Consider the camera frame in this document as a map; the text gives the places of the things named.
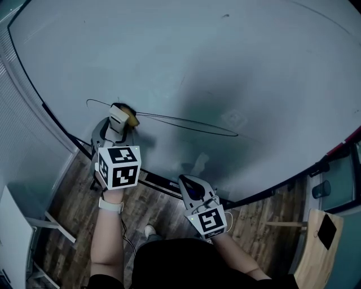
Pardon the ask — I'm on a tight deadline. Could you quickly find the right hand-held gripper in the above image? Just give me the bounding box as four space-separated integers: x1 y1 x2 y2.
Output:
178 174 228 241

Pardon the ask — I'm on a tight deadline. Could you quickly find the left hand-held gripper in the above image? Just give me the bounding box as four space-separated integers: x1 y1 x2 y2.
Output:
90 117 142 191

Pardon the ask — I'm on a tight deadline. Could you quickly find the cream and yellow whiteboard eraser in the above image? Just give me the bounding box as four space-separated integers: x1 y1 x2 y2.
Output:
108 102 141 134

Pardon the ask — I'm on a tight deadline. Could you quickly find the white whiteboard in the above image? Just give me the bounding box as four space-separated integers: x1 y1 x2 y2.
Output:
7 0 361 210

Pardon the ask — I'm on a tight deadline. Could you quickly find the person's right forearm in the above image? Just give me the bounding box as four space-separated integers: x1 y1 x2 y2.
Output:
212 233 268 281

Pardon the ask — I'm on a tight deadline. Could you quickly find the person's left forearm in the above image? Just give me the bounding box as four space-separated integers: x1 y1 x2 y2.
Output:
90 189 125 279

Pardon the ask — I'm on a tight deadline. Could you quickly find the pale wrist band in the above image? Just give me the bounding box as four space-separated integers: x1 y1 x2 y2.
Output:
98 196 125 214

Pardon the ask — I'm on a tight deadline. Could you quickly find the person's black shirt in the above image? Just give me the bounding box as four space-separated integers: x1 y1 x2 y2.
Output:
88 237 300 289

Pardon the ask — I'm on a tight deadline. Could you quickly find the dark mesh wastebasket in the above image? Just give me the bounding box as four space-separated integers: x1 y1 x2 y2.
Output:
311 179 332 199

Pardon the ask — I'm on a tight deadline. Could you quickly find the black flat pad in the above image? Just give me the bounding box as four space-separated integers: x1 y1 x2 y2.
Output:
319 213 338 251

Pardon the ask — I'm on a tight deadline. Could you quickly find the light wooden table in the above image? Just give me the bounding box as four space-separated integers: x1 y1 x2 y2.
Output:
265 208 345 289

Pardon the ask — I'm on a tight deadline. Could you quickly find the white desk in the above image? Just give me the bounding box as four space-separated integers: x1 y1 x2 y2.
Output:
0 184 77 289

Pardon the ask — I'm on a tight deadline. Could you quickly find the black cable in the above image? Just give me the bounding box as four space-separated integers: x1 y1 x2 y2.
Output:
120 217 139 252

